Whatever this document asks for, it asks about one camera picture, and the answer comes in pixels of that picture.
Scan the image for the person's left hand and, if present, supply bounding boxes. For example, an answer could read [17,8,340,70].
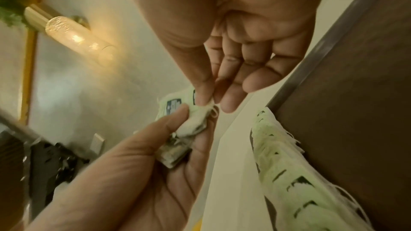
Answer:
[25,104,216,231]

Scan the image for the person's right hand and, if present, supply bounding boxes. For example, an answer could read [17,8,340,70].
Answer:
[117,0,328,114]

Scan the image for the handful of tea bags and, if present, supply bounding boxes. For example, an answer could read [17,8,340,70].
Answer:
[154,86,220,170]

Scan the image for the brown tray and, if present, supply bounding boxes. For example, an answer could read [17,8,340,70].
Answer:
[265,0,411,231]

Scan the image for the glass tube wall lamp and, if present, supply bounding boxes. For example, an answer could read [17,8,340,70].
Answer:
[24,3,118,67]

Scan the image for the green plant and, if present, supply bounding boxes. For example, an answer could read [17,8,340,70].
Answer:
[0,0,33,30]

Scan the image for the row of tea bags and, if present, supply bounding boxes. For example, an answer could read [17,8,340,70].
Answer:
[250,107,375,231]

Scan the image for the white wall switch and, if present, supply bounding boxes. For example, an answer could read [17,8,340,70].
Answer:
[91,133,106,154]

